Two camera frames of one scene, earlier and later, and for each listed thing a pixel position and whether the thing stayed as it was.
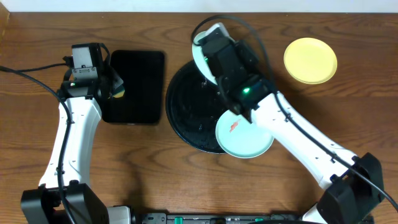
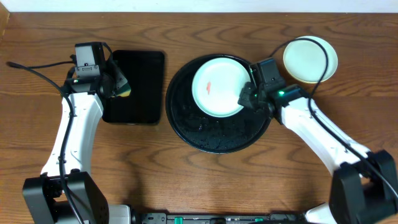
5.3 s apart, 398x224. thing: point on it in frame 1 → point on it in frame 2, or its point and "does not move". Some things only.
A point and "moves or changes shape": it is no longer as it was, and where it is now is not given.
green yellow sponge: x=120 y=94 moves or changes shape
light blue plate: x=240 y=138 → x=217 y=85
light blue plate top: x=201 y=59 → x=305 y=61
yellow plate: x=310 y=60 → x=290 y=79
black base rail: x=176 y=218 does not move
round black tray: x=194 y=107 does not move
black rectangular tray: x=142 y=74 does not move
